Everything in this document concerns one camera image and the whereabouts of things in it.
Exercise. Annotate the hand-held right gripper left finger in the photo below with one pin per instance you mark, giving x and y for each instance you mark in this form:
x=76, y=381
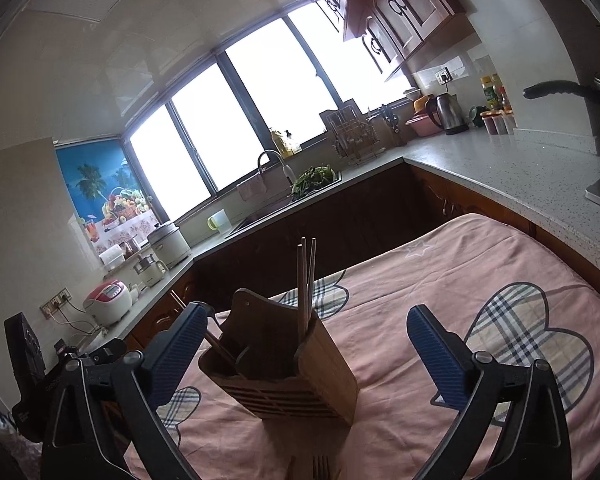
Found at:
x=175, y=355

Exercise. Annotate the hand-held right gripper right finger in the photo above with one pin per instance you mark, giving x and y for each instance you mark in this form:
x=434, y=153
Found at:
x=435, y=360

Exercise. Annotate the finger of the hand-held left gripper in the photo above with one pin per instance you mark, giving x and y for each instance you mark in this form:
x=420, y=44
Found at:
x=102, y=349

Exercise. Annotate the patterned wooden chopstick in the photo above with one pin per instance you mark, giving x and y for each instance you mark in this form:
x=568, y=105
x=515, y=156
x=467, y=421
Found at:
x=222, y=351

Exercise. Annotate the wooden utensil holder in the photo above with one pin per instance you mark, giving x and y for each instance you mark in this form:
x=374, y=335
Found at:
x=325, y=370

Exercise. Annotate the small black device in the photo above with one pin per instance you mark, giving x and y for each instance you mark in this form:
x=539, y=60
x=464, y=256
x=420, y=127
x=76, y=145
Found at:
x=66, y=349

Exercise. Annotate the white and red rice cooker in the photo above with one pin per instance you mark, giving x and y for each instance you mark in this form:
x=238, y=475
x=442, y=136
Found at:
x=107, y=302

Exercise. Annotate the small white electric pot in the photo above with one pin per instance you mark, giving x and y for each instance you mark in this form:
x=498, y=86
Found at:
x=150, y=270

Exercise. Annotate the pink tablecloth with plaid hearts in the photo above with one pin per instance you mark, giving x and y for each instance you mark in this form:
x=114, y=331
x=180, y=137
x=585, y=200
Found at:
x=405, y=270

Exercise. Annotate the white electric cooker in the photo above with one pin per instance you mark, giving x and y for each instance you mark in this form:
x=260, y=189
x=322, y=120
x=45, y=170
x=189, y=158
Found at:
x=170, y=245

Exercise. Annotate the green plastic cup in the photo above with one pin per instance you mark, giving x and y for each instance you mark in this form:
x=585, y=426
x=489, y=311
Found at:
x=220, y=221

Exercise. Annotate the beach print window blind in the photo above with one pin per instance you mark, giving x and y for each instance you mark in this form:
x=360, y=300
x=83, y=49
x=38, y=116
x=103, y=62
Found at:
x=95, y=185

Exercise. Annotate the kitchen sink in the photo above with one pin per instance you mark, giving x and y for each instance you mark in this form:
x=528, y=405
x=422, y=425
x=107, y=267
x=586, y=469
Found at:
x=265, y=212

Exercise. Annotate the pink dish cloth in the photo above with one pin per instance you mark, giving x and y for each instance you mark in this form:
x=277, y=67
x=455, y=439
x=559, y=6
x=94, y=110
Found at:
x=252, y=187

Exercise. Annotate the green leafy vegetables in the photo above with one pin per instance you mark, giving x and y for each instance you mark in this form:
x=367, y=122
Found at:
x=314, y=180

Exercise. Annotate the metal kitchen faucet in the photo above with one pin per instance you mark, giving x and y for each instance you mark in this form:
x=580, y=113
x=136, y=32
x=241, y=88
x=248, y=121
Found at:
x=270, y=154

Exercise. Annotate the pink plastic basin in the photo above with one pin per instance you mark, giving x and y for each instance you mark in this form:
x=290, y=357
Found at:
x=422, y=126

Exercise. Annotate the knife block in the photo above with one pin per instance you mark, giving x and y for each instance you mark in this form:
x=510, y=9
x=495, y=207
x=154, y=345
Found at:
x=394, y=127

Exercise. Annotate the yellow oil bottle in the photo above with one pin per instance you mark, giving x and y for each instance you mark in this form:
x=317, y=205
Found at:
x=278, y=142

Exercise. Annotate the metal dish rack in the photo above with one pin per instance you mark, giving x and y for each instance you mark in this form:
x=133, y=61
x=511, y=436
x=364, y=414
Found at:
x=352, y=135

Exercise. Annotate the spice jar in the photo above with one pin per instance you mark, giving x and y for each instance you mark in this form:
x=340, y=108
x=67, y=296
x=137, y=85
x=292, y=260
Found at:
x=500, y=122
x=490, y=124
x=509, y=121

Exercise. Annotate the steel electric kettle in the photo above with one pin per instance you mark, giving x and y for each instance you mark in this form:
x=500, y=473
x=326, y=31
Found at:
x=450, y=112

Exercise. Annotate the orange bowl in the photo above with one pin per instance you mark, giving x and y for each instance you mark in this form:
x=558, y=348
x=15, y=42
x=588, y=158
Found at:
x=422, y=105

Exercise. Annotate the white bowl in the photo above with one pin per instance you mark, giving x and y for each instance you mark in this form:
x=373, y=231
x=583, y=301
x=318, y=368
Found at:
x=413, y=94

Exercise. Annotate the kitchen window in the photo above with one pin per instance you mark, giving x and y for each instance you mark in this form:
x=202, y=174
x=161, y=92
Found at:
x=260, y=100

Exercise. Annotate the green label bottle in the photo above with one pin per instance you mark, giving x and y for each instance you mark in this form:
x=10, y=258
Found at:
x=489, y=94

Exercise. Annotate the red label bottle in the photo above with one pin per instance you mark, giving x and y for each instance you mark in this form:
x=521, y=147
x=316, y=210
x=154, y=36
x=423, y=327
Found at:
x=502, y=92

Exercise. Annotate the black wok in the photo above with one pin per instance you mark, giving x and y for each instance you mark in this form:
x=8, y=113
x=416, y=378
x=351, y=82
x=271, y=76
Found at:
x=555, y=91

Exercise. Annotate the wall socket strip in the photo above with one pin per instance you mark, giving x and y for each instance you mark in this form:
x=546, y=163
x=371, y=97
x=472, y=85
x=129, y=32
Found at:
x=56, y=301

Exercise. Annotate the wall socket with plug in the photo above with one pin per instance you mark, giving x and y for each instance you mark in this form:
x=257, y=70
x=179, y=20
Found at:
x=444, y=75

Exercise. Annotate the wooden wall cabinets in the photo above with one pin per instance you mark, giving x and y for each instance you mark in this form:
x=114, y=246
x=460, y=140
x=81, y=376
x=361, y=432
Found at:
x=405, y=5

